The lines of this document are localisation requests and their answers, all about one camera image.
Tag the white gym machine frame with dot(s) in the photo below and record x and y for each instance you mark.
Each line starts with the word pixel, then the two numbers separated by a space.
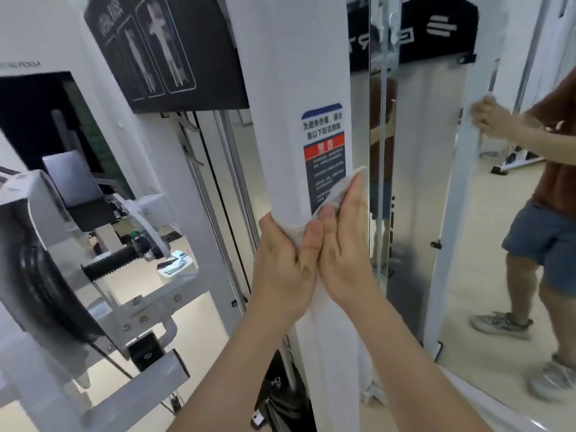
pixel 292 62

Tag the person's right forearm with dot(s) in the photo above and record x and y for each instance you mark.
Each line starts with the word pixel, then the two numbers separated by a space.
pixel 414 377

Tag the person's left hand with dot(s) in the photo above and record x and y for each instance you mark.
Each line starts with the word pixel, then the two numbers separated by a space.
pixel 279 274

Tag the person's left forearm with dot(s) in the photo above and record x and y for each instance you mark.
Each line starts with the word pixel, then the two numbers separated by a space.
pixel 229 382

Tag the black square cushion pad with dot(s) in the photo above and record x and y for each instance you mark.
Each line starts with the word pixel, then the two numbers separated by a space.
pixel 76 184

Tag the blue dotted wet wipes packet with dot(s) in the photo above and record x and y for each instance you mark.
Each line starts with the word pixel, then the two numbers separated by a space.
pixel 173 267

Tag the person's right hand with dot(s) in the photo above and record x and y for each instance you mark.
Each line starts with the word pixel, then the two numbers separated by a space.
pixel 348 256

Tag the black exercise instruction placard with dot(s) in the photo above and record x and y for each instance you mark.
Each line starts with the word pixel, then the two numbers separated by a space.
pixel 180 49

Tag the white cleaning wipe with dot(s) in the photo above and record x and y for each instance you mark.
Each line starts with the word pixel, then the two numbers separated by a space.
pixel 335 193

